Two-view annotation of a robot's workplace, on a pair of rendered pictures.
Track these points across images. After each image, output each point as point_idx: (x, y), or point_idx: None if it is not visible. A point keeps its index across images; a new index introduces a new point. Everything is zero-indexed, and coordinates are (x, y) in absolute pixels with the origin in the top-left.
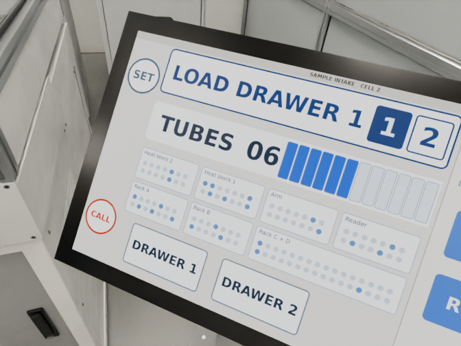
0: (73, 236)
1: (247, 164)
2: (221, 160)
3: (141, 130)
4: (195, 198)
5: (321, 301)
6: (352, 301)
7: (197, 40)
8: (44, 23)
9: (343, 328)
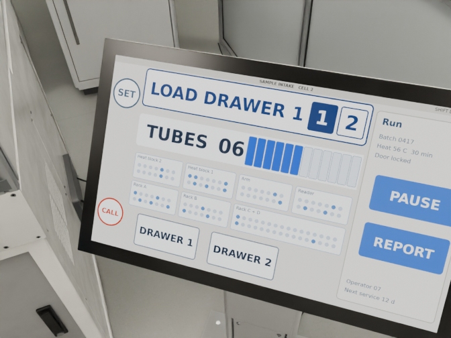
0: (90, 230)
1: (220, 157)
2: (199, 156)
3: (132, 139)
4: (184, 188)
5: (287, 253)
6: (309, 249)
7: (167, 60)
8: None
9: (305, 270)
